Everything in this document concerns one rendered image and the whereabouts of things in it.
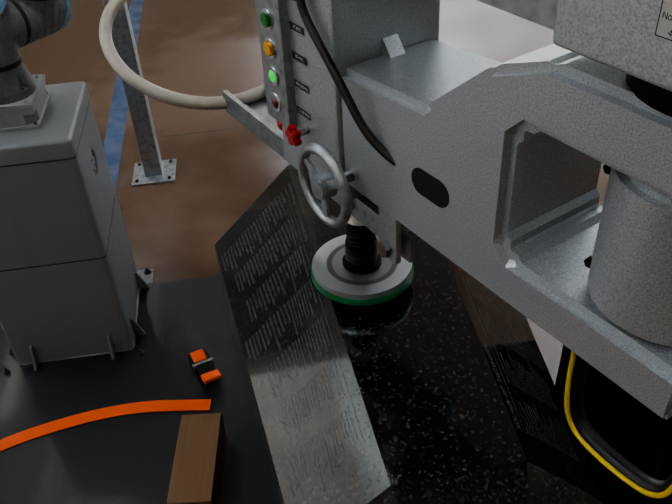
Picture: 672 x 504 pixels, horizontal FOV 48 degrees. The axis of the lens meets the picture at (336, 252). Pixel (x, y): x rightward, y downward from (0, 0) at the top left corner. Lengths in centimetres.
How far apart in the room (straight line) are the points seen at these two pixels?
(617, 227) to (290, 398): 88
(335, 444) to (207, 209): 208
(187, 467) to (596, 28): 172
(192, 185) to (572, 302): 272
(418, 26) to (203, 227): 211
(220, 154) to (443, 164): 275
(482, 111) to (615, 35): 25
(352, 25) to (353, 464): 74
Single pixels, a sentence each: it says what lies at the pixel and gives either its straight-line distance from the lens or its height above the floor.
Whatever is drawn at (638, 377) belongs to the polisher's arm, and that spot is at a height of 119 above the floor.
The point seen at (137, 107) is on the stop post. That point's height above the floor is 37.
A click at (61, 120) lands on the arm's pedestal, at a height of 85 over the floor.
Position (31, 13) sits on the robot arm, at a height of 113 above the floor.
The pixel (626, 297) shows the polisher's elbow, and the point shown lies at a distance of 91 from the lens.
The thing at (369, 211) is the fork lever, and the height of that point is 108.
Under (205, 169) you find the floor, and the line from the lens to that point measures 364.
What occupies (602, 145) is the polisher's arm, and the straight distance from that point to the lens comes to 84.
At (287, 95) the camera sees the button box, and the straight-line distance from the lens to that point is 133.
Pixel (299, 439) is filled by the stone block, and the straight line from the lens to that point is 150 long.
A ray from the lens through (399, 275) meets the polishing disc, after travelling 156.
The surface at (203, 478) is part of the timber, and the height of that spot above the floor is 14.
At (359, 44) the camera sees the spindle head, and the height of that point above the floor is 139.
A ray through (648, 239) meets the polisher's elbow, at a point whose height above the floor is 137.
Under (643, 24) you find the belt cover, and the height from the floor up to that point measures 160.
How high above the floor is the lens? 186
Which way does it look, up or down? 38 degrees down
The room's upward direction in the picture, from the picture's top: 3 degrees counter-clockwise
